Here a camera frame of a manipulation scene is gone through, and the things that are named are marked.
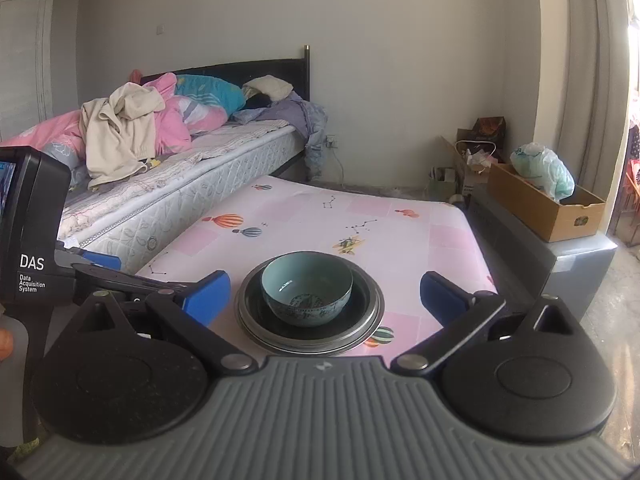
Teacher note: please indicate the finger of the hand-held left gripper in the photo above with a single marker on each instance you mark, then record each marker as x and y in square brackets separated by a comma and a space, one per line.
[102, 262]
[130, 282]

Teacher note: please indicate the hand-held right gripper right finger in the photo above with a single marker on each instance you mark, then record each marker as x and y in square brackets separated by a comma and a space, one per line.
[442, 297]

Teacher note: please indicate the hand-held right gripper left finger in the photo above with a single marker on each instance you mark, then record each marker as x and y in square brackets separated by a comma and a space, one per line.
[207, 295]

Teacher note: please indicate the stainless steel bowl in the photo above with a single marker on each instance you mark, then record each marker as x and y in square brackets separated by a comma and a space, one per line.
[310, 349]
[310, 355]
[365, 310]

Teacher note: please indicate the teal ceramic bowl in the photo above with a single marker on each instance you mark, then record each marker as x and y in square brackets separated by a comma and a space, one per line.
[310, 310]

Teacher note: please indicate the person's left hand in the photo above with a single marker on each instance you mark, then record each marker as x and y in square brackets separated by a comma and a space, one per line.
[5, 344]

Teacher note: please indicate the white quilted mattress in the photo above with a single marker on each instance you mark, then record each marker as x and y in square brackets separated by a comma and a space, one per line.
[200, 195]

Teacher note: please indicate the green paper bag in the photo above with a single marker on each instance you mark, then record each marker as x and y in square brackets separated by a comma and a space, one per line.
[442, 185]

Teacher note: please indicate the cream garment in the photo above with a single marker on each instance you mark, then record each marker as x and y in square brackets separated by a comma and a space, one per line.
[120, 130]

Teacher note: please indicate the grey low cabinet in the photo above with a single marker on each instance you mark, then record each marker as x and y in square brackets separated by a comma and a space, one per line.
[560, 265]

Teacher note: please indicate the long cardboard box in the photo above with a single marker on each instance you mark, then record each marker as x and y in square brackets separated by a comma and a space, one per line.
[525, 200]

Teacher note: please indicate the cardboard box with papers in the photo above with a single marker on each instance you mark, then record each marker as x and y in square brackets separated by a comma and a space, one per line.
[470, 170]

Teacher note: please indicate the pink printed tablecloth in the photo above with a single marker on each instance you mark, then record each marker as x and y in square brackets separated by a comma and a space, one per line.
[310, 210]

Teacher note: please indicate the white door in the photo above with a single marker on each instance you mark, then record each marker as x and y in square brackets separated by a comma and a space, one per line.
[25, 50]

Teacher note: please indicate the green white plastic bag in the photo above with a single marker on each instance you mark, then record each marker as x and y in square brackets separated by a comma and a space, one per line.
[542, 170]

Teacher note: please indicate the dark paper gift bag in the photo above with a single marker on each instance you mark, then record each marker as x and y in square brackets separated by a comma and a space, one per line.
[490, 130]

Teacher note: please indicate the black cloth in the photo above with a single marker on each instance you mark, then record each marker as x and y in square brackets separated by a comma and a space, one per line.
[257, 101]

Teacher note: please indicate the purple grey blanket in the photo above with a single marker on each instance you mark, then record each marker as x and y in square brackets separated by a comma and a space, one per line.
[305, 120]

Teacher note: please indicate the teal pillow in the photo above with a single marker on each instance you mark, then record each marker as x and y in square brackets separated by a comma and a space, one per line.
[210, 87]

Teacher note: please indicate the cream pillow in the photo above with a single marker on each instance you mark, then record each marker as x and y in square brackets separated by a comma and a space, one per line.
[267, 87]

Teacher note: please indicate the white curtain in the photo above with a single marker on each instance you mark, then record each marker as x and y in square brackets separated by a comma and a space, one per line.
[590, 85]

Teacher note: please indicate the wall socket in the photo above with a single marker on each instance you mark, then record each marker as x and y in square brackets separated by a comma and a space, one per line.
[331, 141]

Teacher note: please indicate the black bed frame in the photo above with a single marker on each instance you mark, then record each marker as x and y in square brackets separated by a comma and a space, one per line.
[280, 67]

